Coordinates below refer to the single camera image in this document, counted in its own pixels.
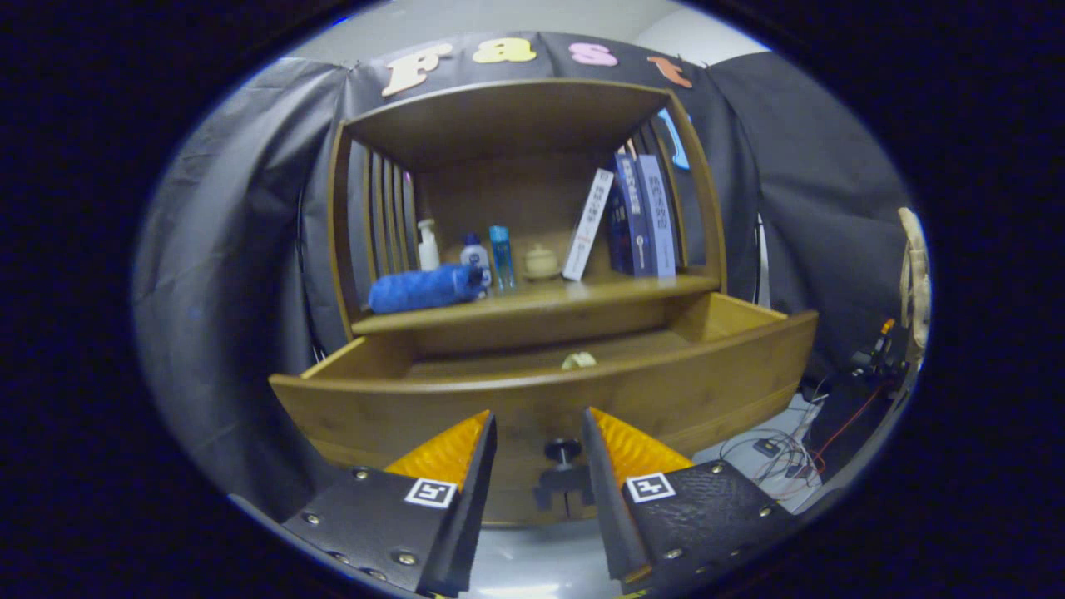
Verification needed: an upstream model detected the wooden countertop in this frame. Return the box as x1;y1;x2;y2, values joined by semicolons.
354;275;721;334

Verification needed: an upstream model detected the beige wooden object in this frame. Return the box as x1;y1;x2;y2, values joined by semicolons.
897;206;933;367

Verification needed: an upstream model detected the dark blue book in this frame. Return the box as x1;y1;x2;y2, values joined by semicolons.
606;152;652;278

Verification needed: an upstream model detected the clear blue bottle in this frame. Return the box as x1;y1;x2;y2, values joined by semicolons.
488;225;517;290

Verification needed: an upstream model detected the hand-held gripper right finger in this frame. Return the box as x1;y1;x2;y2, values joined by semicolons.
581;406;798;596

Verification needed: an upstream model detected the black backdrop cloth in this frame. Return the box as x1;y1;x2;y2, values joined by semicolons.
133;32;916;500

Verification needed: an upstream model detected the tangle of cables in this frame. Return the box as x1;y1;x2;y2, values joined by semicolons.
720;391;887;502

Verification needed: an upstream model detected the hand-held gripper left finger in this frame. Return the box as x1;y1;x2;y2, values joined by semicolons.
279;410;498;598

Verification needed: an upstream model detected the wooden drawer with black knob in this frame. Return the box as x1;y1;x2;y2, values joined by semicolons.
268;291;820;527

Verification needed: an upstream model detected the light blue book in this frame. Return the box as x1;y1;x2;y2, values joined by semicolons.
637;154;677;278

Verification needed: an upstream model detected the white pump bottle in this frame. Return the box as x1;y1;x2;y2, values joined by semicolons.
416;218;442;272

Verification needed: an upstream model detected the beige lidded teacup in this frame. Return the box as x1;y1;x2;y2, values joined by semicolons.
524;243;561;280

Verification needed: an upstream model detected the white leaning book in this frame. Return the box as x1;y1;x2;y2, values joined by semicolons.
562;168;615;282

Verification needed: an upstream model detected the folded blue towel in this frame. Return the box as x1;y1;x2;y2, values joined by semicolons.
368;263;488;315

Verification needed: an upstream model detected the white bottle with blue cap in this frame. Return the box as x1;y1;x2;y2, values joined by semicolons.
460;233;492;288

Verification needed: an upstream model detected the wooden cabinet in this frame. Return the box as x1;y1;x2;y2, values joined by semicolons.
327;77;729;525

